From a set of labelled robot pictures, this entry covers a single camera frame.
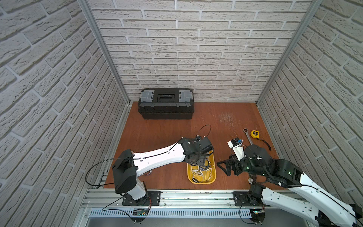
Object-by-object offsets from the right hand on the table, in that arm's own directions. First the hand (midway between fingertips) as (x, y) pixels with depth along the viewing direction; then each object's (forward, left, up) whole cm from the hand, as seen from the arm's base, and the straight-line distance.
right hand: (225, 161), depth 66 cm
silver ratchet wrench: (+28, -26, -20) cm, 43 cm away
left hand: (+5, +11, -9) cm, 15 cm away
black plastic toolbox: (+44, +30, -3) cm, 53 cm away
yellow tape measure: (+25, -31, -19) cm, 44 cm away
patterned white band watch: (-1, +12, -19) cm, 23 cm away
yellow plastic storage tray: (+2, +5, -19) cm, 19 cm away
